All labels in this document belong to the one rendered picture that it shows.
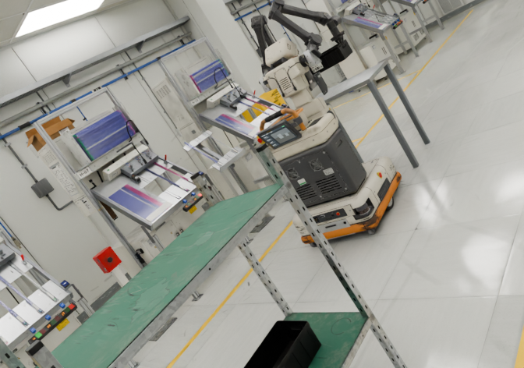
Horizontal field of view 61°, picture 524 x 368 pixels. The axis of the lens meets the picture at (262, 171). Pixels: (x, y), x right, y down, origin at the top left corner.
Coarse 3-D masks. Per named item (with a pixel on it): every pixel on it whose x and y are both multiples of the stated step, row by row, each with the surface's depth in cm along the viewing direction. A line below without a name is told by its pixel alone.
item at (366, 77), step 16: (384, 64) 359; (352, 80) 366; (368, 80) 333; (320, 96) 390; (336, 96) 352; (400, 96) 370; (384, 112) 339; (416, 128) 376; (352, 144) 418; (400, 144) 346; (416, 160) 350
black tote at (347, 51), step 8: (344, 40) 338; (336, 48) 327; (344, 48) 331; (320, 56) 336; (328, 56) 333; (336, 56) 330; (344, 56) 328; (320, 64) 339; (328, 64) 336; (312, 72) 346; (320, 72) 343
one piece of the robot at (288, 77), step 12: (288, 60) 308; (300, 60) 310; (276, 72) 316; (288, 72) 310; (300, 72) 308; (276, 84) 319; (288, 84) 314; (300, 84) 314; (288, 96) 318; (300, 96) 320; (312, 96) 323; (312, 108) 320; (324, 108) 322; (336, 120) 328
